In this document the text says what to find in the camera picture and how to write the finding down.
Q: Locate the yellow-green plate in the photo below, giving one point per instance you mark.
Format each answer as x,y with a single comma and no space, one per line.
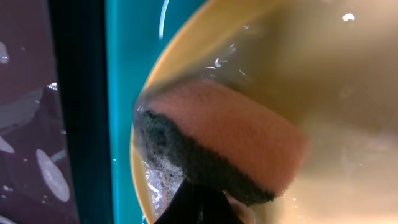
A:
328,66

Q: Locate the black water tray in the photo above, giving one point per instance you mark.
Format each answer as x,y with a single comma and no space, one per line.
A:
54,127

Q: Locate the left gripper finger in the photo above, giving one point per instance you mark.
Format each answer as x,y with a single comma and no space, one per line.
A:
198,204

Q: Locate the teal plastic tray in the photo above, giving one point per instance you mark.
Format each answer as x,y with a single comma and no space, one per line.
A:
137,31

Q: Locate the orange green sponge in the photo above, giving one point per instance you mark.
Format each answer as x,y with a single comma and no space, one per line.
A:
219,138

